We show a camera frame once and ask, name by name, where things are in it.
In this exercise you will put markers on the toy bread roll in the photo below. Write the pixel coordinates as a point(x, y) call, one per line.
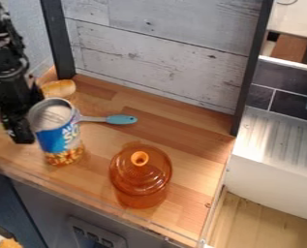
point(58, 88)

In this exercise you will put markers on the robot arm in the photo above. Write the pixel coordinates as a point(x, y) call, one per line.
point(0, 35)

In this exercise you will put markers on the yellow toy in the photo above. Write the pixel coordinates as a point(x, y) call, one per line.
point(10, 243)

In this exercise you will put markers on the toy sink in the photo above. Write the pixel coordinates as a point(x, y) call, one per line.
point(276, 155)

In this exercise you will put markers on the orange pot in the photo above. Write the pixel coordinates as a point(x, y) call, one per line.
point(141, 198)

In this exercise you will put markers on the blue can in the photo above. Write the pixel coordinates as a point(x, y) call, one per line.
point(60, 135)

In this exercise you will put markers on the orange lid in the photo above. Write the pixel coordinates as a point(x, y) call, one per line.
point(139, 168)

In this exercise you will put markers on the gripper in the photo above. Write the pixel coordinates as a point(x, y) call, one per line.
point(9, 90)

